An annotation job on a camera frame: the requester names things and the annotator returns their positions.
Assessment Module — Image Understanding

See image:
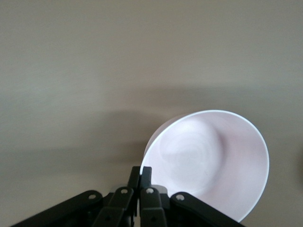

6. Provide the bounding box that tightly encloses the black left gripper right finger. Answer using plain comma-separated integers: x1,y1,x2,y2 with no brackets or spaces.
139,166,247,227

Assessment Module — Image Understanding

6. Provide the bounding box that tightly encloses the pink bowl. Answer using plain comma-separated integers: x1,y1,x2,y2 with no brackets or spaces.
141,109,270,223

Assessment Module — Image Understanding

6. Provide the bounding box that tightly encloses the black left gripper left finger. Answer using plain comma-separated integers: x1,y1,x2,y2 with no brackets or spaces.
10,166,141,227

